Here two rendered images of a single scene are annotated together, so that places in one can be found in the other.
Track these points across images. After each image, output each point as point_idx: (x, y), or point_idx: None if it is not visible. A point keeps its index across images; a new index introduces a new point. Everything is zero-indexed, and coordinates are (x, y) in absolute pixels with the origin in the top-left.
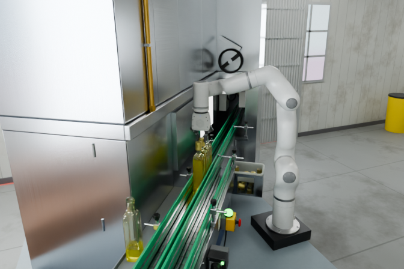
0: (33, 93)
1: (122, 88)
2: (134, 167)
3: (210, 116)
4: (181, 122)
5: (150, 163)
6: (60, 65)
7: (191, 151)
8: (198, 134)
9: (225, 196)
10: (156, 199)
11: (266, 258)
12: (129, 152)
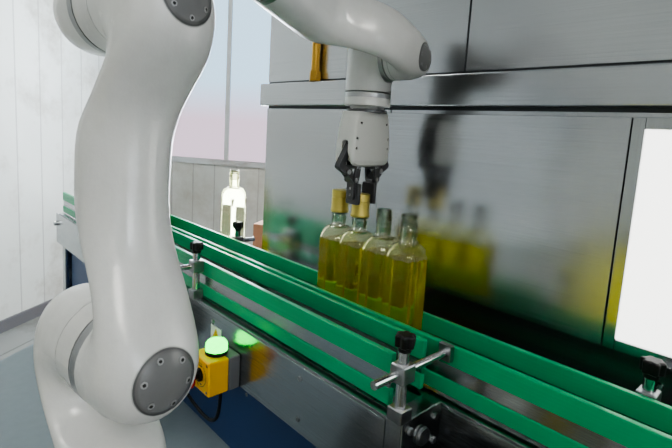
0: None
1: (271, 33)
2: (274, 155)
3: (351, 123)
4: (409, 151)
5: (306, 176)
6: None
7: (476, 295)
8: (368, 183)
9: (262, 349)
10: (310, 256)
11: None
12: (269, 126)
